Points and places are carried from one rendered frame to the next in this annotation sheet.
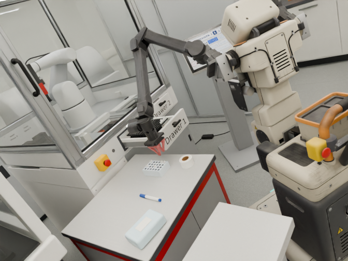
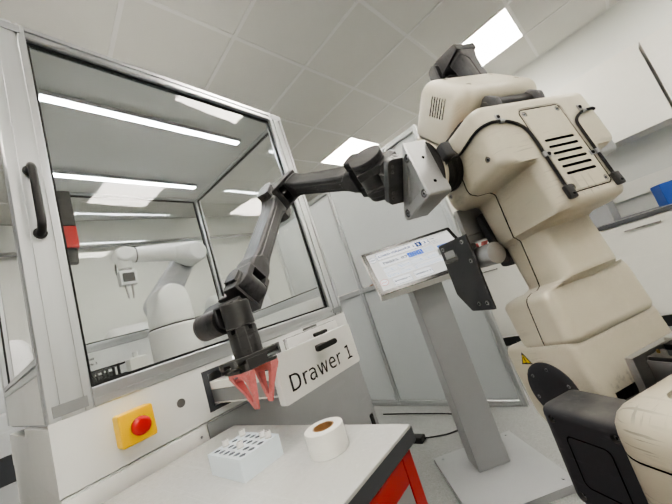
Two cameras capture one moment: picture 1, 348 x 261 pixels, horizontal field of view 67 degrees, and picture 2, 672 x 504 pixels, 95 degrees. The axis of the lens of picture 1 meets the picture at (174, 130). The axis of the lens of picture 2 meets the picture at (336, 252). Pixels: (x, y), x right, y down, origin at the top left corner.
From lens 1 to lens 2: 0.75 m
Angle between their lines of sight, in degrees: 33
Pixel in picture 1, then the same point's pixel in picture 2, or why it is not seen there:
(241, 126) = (477, 414)
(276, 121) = (590, 329)
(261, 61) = (517, 144)
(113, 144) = (186, 388)
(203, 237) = not seen: outside the picture
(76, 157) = (66, 394)
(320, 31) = not seen: hidden behind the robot
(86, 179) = (64, 466)
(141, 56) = (272, 205)
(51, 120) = (45, 292)
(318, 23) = not seen: hidden behind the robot
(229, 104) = (449, 364)
